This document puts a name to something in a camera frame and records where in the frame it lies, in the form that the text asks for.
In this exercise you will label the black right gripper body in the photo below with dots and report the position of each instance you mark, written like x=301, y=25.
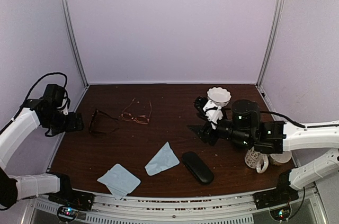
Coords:
x=212, y=140

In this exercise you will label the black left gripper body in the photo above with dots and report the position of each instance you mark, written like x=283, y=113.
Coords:
x=60, y=123

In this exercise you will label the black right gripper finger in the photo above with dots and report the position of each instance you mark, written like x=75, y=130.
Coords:
x=199, y=104
x=197, y=130

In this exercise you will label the black glasses case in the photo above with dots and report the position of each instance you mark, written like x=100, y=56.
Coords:
x=198, y=168

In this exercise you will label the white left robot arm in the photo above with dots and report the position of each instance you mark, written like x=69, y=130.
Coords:
x=50, y=112

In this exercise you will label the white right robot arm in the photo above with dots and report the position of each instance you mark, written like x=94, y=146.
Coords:
x=246, y=130

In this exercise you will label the dark brown sunglasses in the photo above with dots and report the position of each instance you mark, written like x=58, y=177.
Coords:
x=102, y=123

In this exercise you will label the white scalloped ceramic dish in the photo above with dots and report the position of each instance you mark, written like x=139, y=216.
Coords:
x=220, y=96

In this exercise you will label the light blue cloth right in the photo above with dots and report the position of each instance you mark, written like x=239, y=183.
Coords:
x=163, y=160

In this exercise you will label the light blue cloth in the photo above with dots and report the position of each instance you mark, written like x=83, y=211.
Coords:
x=163, y=160
x=119, y=181

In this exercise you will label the white patterned mug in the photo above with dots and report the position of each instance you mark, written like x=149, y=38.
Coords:
x=256, y=160

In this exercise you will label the white cream bowl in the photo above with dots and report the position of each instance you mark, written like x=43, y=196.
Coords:
x=280, y=159

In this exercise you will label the light blue cloth left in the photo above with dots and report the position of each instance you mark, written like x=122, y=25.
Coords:
x=119, y=181

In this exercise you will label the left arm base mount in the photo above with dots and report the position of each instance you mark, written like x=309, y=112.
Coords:
x=71, y=201

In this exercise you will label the aluminium front frame rail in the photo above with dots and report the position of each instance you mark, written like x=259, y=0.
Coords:
x=233, y=208

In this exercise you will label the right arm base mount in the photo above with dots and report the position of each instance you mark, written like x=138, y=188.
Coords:
x=279, y=199

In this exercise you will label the aluminium right corner post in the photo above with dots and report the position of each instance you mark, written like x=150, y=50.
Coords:
x=279, y=5

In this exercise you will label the aluminium corner post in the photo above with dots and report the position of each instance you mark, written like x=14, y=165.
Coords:
x=279, y=5
x=73, y=42

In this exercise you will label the aluminium left corner post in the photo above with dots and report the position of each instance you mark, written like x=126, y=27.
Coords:
x=73, y=42

